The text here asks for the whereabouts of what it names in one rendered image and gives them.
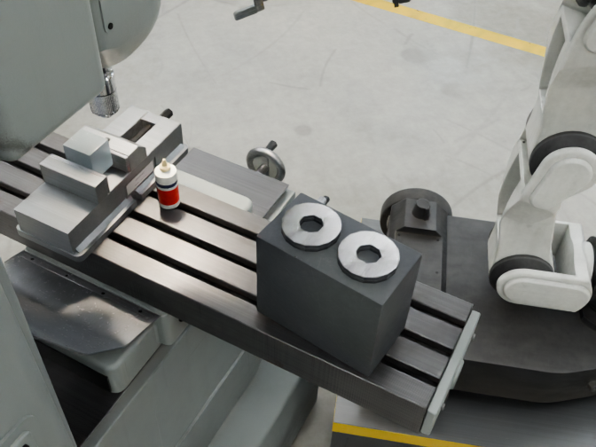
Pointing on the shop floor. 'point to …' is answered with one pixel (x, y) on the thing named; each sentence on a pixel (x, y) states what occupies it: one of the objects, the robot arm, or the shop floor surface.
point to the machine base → (268, 410)
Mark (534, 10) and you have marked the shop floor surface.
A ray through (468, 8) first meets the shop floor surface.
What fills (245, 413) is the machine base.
